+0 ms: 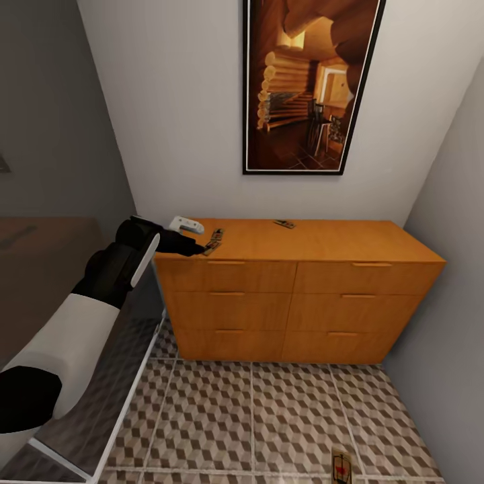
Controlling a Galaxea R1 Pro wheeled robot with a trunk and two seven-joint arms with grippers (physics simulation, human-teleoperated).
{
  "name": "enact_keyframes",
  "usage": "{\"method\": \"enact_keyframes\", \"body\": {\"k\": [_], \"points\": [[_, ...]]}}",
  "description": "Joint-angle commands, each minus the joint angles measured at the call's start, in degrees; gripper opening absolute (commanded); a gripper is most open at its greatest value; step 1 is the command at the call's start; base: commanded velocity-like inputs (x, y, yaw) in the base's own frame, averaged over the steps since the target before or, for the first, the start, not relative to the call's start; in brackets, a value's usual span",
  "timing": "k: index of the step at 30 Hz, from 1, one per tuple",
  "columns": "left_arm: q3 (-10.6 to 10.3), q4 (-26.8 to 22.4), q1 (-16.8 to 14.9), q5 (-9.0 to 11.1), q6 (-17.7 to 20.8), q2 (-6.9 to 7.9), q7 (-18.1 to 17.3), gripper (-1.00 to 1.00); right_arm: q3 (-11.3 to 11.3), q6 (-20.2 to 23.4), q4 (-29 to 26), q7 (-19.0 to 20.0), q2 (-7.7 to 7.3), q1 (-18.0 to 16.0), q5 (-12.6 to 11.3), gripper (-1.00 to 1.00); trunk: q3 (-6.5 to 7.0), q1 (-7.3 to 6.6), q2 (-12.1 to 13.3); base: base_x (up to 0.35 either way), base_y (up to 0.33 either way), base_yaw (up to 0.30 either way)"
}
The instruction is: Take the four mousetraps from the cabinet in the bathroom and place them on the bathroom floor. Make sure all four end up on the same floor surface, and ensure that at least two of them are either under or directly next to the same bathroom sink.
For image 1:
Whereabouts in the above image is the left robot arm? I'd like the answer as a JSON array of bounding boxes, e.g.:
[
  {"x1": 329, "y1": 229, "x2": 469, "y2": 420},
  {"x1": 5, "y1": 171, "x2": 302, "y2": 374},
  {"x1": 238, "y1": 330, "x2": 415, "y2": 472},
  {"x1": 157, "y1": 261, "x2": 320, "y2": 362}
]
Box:
[{"x1": 0, "y1": 215, "x2": 204, "y2": 484}]

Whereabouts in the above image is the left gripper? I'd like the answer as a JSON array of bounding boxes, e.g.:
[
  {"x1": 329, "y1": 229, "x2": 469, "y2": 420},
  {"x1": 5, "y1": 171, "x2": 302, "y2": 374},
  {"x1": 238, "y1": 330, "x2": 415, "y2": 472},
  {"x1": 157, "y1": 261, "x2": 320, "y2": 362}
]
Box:
[{"x1": 166, "y1": 230, "x2": 204, "y2": 257}]

